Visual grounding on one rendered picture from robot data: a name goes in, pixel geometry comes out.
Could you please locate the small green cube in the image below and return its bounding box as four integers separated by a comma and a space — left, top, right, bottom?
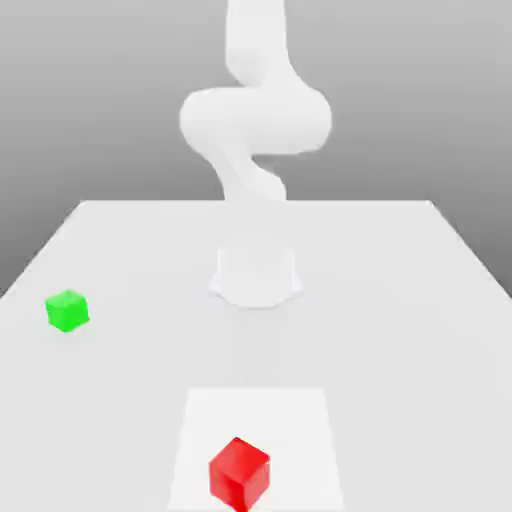
44, 288, 91, 334

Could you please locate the small red cube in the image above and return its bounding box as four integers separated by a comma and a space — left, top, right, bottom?
208, 436, 272, 512

